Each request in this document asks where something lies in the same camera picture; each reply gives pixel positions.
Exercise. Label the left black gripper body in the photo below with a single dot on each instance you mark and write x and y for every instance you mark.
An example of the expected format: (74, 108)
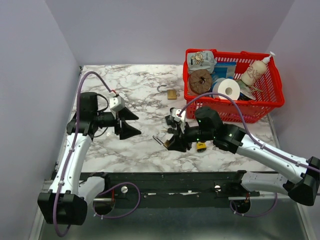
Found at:
(106, 119)

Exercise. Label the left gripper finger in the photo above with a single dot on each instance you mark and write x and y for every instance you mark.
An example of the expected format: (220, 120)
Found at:
(127, 115)
(126, 131)

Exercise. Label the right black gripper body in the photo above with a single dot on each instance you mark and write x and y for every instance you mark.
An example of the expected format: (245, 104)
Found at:
(193, 133)

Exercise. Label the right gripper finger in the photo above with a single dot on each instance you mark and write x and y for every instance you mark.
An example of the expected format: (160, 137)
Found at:
(178, 137)
(178, 146)

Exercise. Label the yellow padlock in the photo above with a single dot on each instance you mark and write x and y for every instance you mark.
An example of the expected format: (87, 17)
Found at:
(201, 147)

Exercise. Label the small brass padlock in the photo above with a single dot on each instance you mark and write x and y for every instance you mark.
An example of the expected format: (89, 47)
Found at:
(162, 143)

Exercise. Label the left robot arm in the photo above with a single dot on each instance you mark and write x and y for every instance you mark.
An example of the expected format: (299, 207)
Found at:
(67, 201)

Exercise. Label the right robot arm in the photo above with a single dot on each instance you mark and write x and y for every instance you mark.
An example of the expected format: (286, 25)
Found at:
(296, 177)

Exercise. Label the black-headed keys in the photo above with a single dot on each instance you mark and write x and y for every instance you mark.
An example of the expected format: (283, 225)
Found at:
(170, 130)

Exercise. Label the black padlock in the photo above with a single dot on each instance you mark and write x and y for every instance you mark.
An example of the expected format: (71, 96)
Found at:
(168, 118)

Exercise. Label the large brass padlock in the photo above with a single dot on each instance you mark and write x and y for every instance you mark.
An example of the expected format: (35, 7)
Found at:
(172, 94)

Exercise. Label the brown tape roll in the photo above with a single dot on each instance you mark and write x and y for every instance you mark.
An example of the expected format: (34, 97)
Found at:
(199, 82)

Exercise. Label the white toilet paper roll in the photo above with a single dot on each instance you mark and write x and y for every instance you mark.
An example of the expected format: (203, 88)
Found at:
(227, 87)

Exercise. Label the red plastic basket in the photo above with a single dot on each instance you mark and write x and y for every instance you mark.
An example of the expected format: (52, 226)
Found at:
(268, 97)

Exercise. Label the blue plastic package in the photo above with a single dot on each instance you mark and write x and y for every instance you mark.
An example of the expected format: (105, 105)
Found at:
(224, 70)

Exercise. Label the light blue wipes pack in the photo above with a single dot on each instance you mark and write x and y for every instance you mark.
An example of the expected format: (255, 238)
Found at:
(201, 60)

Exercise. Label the cream pump lotion bottle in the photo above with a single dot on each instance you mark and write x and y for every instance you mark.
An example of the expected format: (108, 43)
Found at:
(255, 71)

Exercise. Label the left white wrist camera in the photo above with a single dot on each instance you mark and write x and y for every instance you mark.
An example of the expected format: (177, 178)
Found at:
(116, 104)

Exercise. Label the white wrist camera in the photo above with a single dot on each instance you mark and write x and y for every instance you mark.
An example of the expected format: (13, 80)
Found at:
(179, 118)
(116, 104)

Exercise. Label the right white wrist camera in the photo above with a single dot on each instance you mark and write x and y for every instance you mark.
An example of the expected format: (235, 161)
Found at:
(179, 118)

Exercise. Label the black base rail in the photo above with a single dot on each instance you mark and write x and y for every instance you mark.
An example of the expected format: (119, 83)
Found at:
(155, 190)

